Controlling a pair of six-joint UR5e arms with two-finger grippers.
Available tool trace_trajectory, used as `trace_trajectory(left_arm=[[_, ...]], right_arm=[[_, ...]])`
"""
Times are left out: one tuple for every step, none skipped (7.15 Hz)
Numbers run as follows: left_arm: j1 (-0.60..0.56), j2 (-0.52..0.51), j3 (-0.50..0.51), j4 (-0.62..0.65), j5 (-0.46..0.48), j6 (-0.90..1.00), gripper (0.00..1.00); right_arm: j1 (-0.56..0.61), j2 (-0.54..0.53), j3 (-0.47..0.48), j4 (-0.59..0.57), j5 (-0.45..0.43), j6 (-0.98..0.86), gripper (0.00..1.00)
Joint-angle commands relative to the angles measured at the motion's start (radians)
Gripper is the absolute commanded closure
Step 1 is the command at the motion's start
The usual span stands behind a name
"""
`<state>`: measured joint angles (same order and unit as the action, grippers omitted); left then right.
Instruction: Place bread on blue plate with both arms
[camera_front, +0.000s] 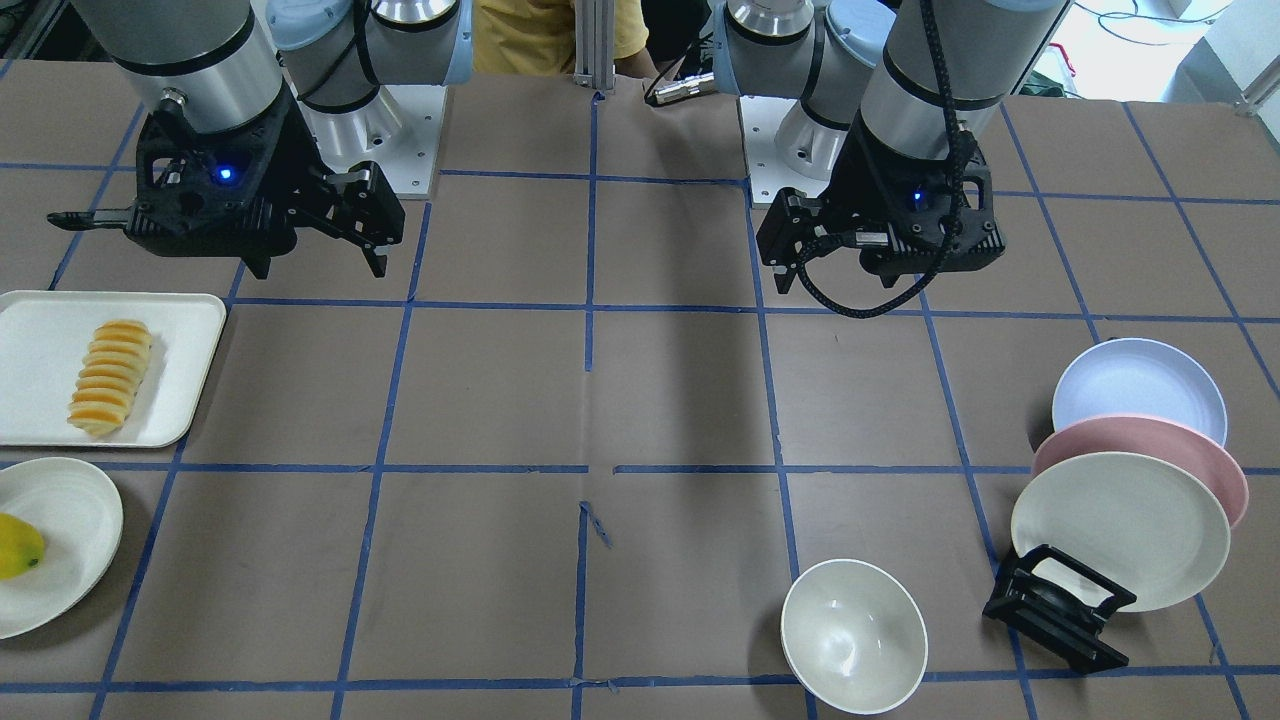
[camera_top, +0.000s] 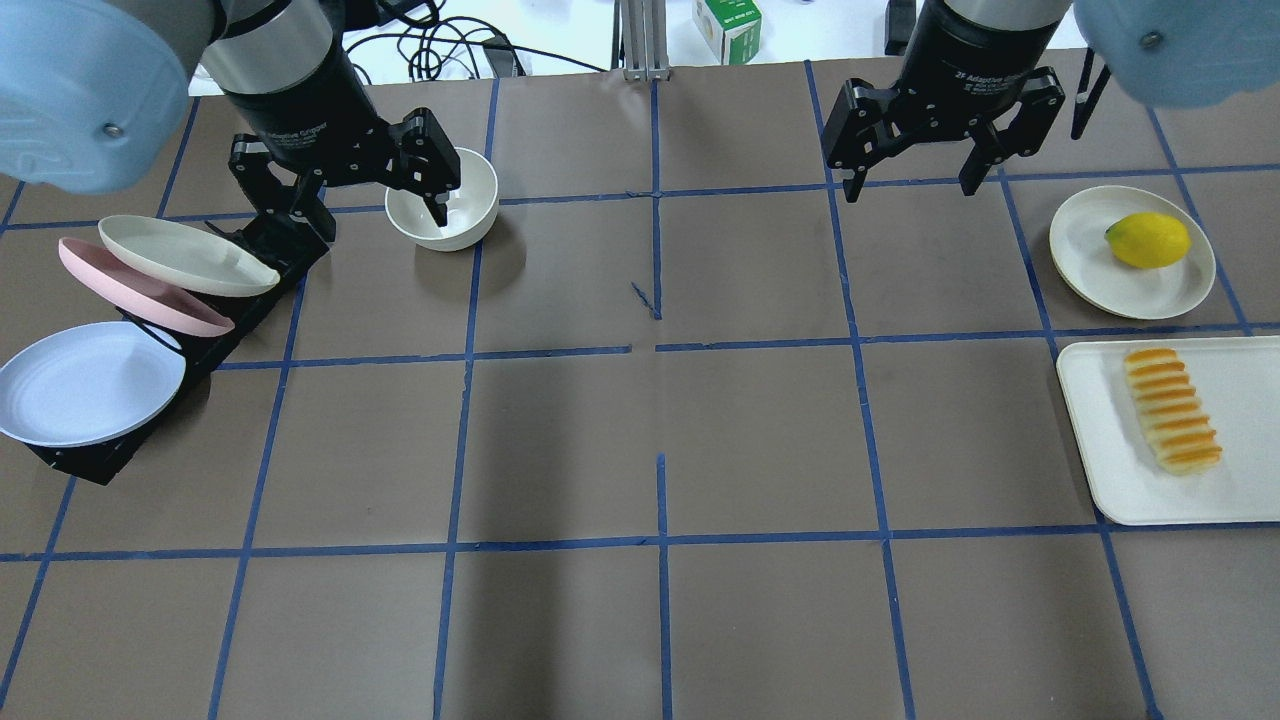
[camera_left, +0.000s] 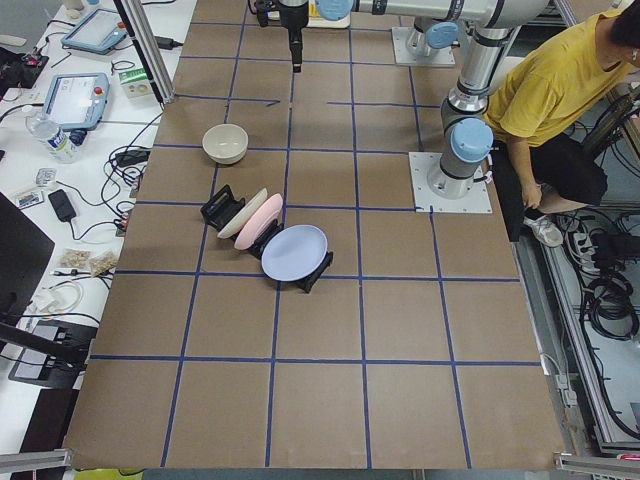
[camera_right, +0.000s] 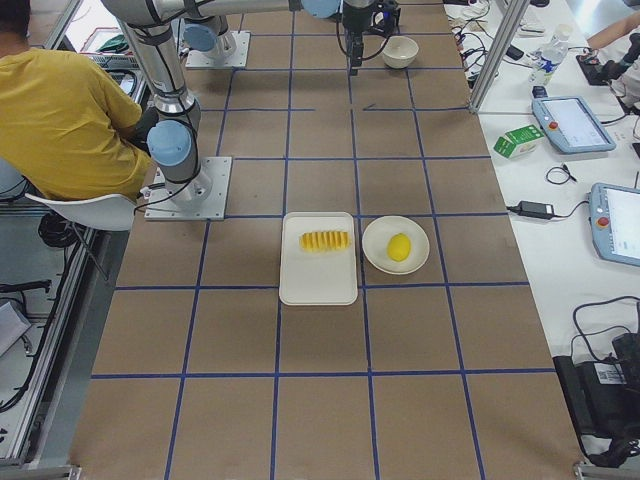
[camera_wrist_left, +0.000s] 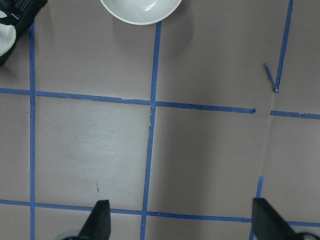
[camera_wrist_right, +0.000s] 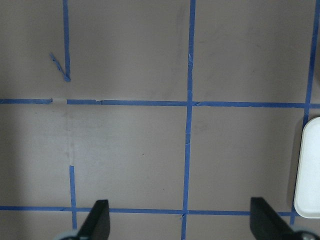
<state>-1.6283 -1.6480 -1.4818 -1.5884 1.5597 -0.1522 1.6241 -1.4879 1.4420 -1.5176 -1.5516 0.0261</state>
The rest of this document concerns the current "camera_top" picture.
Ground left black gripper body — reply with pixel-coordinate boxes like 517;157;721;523
225;60;401;186

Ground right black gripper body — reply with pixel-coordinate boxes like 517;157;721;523
895;1;1051;142

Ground blue plate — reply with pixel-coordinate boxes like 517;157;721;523
1;320;187;448

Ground striped bread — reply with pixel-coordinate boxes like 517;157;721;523
1123;347;1224;477

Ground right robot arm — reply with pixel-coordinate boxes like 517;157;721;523
820;1;1279;202

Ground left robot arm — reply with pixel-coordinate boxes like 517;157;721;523
1;1;463;238

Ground black plate rack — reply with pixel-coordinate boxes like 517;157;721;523
18;214;330;486

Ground cream plate in rack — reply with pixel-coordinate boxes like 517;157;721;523
97;215;282;299

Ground cream plate with lemon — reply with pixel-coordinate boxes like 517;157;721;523
1050;184;1217;320

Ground pink plate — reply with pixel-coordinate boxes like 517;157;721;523
58;237;236;338

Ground white bowl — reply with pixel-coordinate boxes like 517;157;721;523
385;147;500;252

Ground black device right back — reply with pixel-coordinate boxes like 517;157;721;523
883;0;919;56

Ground black power adapter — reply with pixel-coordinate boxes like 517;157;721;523
480;35;527;78

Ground green white box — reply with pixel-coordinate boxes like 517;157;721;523
692;1;763;65

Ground yellow lemon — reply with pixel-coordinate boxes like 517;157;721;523
1103;211;1192;270

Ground white tray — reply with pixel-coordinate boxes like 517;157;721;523
1057;336;1279;527

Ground black cables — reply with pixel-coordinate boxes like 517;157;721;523
330;0;611;86

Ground aluminium post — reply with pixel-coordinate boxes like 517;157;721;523
611;0;671;83

